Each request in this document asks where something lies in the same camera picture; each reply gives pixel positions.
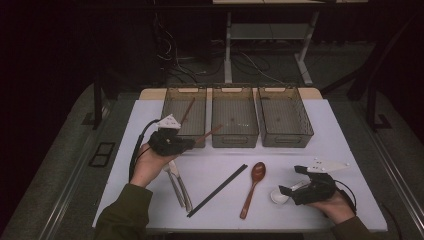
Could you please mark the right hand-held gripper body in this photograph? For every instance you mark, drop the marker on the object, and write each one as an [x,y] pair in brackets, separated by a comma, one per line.
[316,188]

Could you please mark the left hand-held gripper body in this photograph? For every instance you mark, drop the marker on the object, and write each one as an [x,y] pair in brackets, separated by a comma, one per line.
[165,140]

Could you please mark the white ceramic spoon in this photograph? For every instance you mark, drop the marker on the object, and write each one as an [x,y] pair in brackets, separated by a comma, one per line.
[278,198]

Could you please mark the brown wooden chopstick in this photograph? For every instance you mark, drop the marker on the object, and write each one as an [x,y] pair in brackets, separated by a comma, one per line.
[187,110]
[210,132]

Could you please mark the translucent grey plastic bin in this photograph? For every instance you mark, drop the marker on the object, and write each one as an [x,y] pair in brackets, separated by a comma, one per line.
[283,116]
[173,116]
[235,116]

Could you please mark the metal table knife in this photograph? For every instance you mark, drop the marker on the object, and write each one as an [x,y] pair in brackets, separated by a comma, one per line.
[182,188]

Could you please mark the black chopstick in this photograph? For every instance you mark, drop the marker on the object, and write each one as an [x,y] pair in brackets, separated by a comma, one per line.
[216,190]
[219,191]

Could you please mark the person's right hand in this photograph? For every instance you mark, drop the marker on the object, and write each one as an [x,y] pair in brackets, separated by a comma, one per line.
[335,208]

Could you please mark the person's left hand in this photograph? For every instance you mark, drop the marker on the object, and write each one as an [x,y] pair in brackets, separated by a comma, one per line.
[150,166]

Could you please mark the brown wooden spoon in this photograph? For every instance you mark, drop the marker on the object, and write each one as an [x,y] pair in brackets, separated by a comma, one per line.
[257,173]

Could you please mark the metal fork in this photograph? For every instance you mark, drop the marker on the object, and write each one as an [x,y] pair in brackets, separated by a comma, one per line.
[175,186]

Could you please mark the black metal stand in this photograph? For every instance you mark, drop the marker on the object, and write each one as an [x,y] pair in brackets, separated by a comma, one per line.
[371,83]
[97,100]

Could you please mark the white metal frame stand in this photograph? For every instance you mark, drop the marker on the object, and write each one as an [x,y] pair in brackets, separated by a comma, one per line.
[228,50]

